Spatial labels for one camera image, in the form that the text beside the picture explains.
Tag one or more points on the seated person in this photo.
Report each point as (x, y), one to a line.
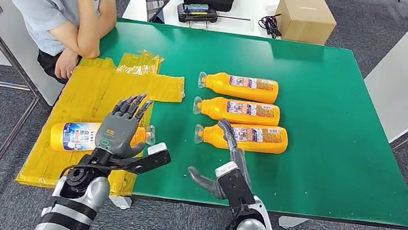
(45, 2)

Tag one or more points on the person's left hand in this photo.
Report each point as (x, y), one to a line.
(66, 64)

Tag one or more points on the black handheld controller with screen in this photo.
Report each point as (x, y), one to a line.
(197, 13)

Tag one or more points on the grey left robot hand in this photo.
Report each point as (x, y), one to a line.
(116, 134)

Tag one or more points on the brown cardboard box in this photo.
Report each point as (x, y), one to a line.
(306, 21)

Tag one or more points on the yellow taped cardboard mat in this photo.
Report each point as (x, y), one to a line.
(92, 95)

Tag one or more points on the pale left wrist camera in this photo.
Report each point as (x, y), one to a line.
(146, 160)

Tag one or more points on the orange detergent bottle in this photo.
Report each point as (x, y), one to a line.
(239, 89)
(236, 114)
(263, 143)
(75, 136)

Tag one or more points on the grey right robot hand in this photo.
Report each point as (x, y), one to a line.
(239, 158)

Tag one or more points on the white table with equipment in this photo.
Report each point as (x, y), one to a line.
(250, 6)

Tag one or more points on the white table foot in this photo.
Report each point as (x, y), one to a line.
(120, 202)
(292, 222)

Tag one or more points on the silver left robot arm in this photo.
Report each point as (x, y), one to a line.
(89, 195)

